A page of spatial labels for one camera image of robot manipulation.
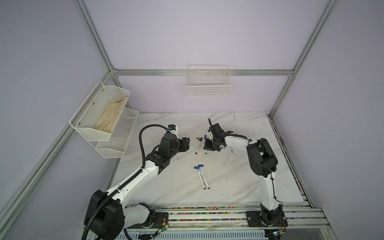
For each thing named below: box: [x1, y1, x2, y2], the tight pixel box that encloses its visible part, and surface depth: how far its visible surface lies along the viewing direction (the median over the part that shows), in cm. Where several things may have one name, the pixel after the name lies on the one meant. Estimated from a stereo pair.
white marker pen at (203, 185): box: [197, 169, 207, 190], surface depth 88 cm
